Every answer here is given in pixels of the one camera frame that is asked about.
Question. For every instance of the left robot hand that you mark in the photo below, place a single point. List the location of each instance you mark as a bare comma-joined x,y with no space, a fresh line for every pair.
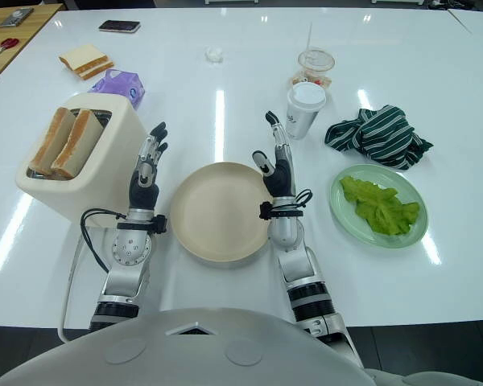
141,189

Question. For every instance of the green lettuce leaf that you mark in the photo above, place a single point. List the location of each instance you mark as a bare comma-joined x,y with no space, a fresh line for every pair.
380,205

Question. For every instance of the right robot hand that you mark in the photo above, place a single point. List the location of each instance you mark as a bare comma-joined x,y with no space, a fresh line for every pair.
279,177

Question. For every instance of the green plate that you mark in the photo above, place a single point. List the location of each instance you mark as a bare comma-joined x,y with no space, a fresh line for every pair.
346,225

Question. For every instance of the robot body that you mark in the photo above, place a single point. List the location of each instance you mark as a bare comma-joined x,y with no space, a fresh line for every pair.
185,350

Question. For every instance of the cream toaster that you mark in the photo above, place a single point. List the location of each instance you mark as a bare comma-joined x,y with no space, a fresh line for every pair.
104,161

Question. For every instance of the clear plastic cup with straw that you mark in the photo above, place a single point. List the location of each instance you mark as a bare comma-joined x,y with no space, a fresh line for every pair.
314,62

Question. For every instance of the black smartphone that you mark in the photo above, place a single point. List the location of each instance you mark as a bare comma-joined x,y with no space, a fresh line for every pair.
119,26

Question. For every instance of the purple tissue pack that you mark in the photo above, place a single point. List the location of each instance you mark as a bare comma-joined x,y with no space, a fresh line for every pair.
118,86

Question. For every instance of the white paper cup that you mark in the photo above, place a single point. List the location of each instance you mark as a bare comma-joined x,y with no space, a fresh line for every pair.
304,110

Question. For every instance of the cream plate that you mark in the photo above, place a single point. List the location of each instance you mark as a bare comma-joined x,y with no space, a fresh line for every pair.
217,211

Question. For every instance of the grey remote control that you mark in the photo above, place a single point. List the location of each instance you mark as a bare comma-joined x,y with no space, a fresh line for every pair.
16,17

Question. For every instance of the crumpled white tissue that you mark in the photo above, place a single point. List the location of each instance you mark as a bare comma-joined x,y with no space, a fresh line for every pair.
214,54

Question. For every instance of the bread slice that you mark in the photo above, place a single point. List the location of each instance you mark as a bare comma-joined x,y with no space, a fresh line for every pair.
82,57
50,142
94,71
74,146

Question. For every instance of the green striped cloth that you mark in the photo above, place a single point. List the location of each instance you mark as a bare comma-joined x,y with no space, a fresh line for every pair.
380,136

